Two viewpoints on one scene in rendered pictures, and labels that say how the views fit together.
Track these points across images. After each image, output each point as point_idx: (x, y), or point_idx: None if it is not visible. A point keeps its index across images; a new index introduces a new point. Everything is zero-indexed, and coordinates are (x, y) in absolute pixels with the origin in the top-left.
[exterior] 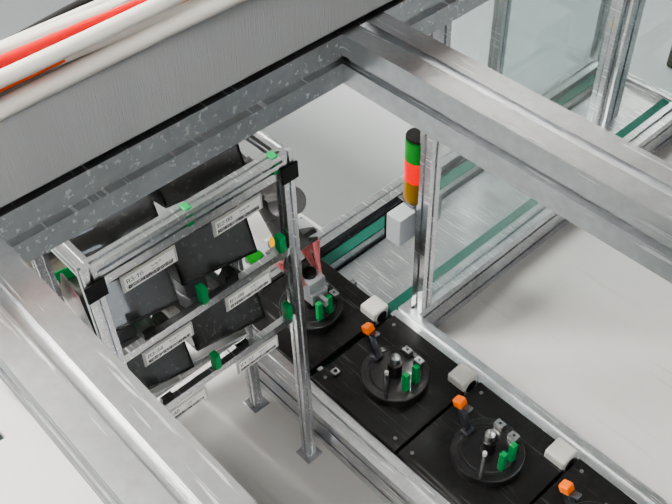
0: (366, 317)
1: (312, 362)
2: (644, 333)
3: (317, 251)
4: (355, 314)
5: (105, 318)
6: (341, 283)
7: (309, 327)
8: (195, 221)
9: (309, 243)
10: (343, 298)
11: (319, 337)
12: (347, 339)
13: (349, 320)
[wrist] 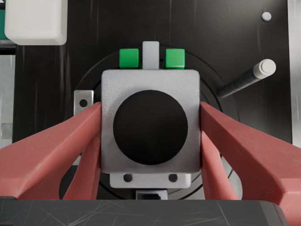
0: (70, 17)
1: (258, 7)
2: None
3: (38, 143)
4: (83, 43)
5: None
6: None
7: (210, 71)
8: None
9: (44, 209)
10: (66, 102)
11: (196, 51)
12: (151, 0)
13: (106, 39)
